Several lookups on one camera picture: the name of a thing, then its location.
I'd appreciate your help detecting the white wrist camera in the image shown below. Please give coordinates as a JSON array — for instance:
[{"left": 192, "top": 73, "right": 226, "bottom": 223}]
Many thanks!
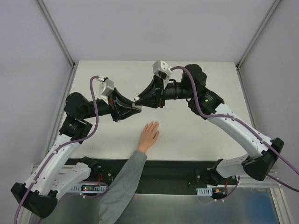
[
  {"left": 152, "top": 61, "right": 173, "bottom": 89},
  {"left": 97, "top": 76, "right": 114, "bottom": 104}
]

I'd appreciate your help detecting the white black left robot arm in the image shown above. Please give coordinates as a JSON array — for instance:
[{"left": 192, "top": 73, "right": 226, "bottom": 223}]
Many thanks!
[{"left": 11, "top": 89, "right": 142, "bottom": 219}]

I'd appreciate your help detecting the right aluminium frame post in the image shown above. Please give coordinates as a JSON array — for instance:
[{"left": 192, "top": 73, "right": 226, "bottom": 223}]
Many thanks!
[{"left": 236, "top": 0, "right": 283, "bottom": 71}]

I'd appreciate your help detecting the aluminium frame post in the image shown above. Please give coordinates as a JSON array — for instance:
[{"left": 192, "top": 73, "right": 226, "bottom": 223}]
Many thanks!
[
  {"left": 35, "top": 0, "right": 76, "bottom": 69},
  {"left": 236, "top": 0, "right": 283, "bottom": 71}
]

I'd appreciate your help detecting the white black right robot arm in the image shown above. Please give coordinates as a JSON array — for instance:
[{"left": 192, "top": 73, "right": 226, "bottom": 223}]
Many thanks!
[{"left": 135, "top": 61, "right": 284, "bottom": 186}]

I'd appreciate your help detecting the left aluminium frame post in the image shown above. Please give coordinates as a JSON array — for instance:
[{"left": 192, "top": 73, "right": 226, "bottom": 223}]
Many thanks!
[{"left": 35, "top": 0, "right": 76, "bottom": 69}]

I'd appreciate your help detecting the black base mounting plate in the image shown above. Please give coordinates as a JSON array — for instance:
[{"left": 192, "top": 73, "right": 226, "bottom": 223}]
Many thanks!
[{"left": 65, "top": 158, "right": 241, "bottom": 196}]

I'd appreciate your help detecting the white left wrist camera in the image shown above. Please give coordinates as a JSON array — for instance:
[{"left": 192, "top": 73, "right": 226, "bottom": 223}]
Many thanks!
[{"left": 97, "top": 76, "right": 114, "bottom": 104}]

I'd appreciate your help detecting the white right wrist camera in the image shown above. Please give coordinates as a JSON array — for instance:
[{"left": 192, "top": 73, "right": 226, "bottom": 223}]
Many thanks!
[{"left": 152, "top": 61, "right": 173, "bottom": 89}]

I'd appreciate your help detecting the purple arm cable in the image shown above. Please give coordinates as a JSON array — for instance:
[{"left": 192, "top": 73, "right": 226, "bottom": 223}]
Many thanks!
[
  {"left": 169, "top": 66, "right": 299, "bottom": 191},
  {"left": 13, "top": 76, "right": 106, "bottom": 224}
]

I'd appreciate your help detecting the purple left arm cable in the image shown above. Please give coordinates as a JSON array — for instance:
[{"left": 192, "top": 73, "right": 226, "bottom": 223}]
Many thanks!
[{"left": 13, "top": 76, "right": 106, "bottom": 224}]

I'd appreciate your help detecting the aluminium rail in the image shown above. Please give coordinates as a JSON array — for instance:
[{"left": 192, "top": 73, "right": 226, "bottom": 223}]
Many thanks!
[{"left": 238, "top": 175, "right": 282, "bottom": 188}]

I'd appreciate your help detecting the grey sleeved forearm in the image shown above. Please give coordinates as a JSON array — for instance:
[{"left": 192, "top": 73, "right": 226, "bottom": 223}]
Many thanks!
[{"left": 99, "top": 150, "right": 147, "bottom": 224}]

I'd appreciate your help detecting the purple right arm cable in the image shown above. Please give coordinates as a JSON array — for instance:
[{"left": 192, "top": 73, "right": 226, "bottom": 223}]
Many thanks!
[{"left": 169, "top": 66, "right": 299, "bottom": 191}]

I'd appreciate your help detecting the white right cable duct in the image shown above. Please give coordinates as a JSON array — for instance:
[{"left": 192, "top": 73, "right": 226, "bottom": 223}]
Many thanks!
[{"left": 196, "top": 187, "right": 213, "bottom": 196}]

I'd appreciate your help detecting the mannequin hand with nails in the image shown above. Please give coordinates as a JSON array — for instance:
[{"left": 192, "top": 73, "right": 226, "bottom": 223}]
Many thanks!
[{"left": 137, "top": 121, "right": 159, "bottom": 154}]

